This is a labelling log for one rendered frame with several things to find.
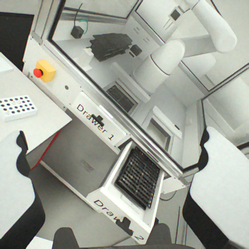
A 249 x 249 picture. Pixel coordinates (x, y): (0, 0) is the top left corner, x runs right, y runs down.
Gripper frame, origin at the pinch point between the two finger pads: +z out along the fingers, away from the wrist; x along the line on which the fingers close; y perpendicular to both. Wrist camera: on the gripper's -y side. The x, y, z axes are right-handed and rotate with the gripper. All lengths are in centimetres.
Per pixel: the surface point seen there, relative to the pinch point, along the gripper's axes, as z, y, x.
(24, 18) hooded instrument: 112, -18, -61
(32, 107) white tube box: 51, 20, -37
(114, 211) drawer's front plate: 20, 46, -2
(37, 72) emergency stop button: 58, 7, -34
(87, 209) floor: 68, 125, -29
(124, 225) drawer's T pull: 15.4, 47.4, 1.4
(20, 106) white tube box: 49, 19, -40
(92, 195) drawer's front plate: 23.0, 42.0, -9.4
